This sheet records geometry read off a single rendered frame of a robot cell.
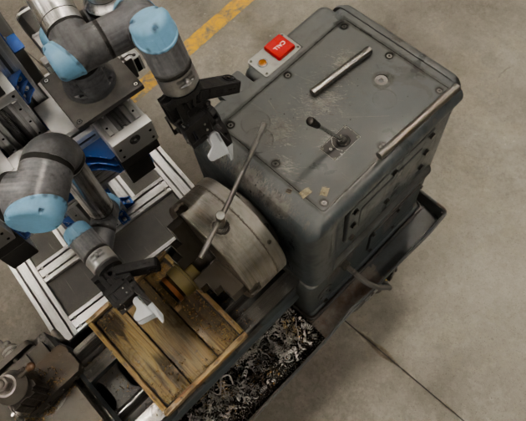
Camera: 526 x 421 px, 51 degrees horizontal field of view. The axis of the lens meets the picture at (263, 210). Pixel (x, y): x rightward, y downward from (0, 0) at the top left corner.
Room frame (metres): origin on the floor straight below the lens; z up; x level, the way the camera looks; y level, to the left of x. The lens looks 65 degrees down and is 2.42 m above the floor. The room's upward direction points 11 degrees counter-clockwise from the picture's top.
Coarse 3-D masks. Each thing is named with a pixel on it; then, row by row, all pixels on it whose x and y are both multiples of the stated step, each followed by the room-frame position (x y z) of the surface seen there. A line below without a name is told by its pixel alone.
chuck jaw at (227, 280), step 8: (216, 264) 0.49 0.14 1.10; (208, 272) 0.47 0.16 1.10; (216, 272) 0.47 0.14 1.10; (224, 272) 0.46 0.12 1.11; (200, 280) 0.45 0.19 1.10; (208, 280) 0.45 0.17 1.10; (216, 280) 0.45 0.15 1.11; (224, 280) 0.44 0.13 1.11; (232, 280) 0.44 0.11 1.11; (200, 288) 0.43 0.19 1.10; (208, 288) 0.44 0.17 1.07; (216, 288) 0.42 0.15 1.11; (224, 288) 0.42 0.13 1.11; (232, 288) 0.42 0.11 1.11; (240, 288) 0.41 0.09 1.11; (256, 288) 0.42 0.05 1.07; (232, 296) 0.40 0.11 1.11; (240, 296) 0.40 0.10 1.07
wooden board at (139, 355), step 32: (160, 256) 0.62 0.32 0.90; (160, 288) 0.53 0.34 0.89; (96, 320) 0.47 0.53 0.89; (128, 320) 0.45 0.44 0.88; (192, 320) 0.42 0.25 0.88; (224, 320) 0.40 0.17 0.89; (128, 352) 0.36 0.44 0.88; (160, 352) 0.35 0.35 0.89; (192, 352) 0.33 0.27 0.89; (224, 352) 0.31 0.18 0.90; (192, 384) 0.24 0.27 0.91
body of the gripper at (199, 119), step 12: (192, 96) 0.65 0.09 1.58; (168, 108) 0.64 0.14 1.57; (180, 108) 0.64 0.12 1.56; (192, 108) 0.66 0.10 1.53; (204, 108) 0.66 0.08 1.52; (168, 120) 0.66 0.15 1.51; (180, 120) 0.64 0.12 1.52; (192, 120) 0.63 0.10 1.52; (204, 120) 0.63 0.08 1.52; (180, 132) 0.64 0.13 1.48; (192, 132) 0.61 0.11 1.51; (204, 132) 0.63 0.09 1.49; (192, 144) 0.60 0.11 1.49
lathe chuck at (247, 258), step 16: (192, 192) 0.65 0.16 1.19; (208, 192) 0.63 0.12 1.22; (176, 208) 0.62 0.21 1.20; (192, 208) 0.60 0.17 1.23; (208, 208) 0.58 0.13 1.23; (192, 224) 0.55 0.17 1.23; (208, 224) 0.54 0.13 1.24; (240, 224) 0.53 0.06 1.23; (224, 240) 0.50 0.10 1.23; (240, 240) 0.49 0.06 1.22; (256, 240) 0.49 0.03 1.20; (224, 256) 0.46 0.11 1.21; (240, 256) 0.46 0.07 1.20; (256, 256) 0.46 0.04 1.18; (240, 272) 0.43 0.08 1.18; (256, 272) 0.43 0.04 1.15; (272, 272) 0.44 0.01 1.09
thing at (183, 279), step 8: (176, 264) 0.50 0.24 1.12; (192, 264) 0.50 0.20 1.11; (168, 272) 0.49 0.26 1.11; (176, 272) 0.48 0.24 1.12; (184, 272) 0.47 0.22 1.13; (192, 272) 0.48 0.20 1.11; (168, 280) 0.47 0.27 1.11; (176, 280) 0.46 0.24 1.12; (184, 280) 0.46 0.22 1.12; (192, 280) 0.46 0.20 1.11; (168, 288) 0.44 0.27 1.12; (176, 288) 0.44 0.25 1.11; (184, 288) 0.44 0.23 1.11; (192, 288) 0.44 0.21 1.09; (176, 296) 0.43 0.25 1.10; (184, 296) 0.43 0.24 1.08
